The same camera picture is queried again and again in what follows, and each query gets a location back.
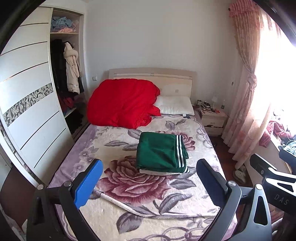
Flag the white sliding wardrobe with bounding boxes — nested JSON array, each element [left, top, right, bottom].
[[1, 6, 88, 185]]

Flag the pink floral curtain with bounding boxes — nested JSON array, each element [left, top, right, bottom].
[[222, 1, 284, 169]]

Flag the beige headboard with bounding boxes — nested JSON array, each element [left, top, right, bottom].
[[109, 67, 197, 98]]

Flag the white pillow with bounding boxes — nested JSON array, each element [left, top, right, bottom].
[[154, 95, 194, 115]]

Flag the clothes pile on windowsill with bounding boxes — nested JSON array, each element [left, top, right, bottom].
[[258, 111, 295, 148]]

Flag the red quilt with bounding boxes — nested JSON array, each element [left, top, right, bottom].
[[87, 78, 161, 129]]

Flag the floral bed blanket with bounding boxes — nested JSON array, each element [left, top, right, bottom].
[[50, 115, 222, 240]]

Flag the folded clothes on shelf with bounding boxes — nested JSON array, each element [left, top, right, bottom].
[[51, 16, 79, 33]]

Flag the white slippers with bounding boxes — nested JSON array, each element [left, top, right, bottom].
[[233, 165, 246, 184]]

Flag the white nightstand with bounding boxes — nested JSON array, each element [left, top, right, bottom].
[[198, 109, 228, 137]]

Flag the beige hanging coat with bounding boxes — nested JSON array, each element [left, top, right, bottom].
[[63, 42, 80, 94]]

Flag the green varsity jacket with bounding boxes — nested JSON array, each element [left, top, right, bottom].
[[136, 132, 189, 174]]

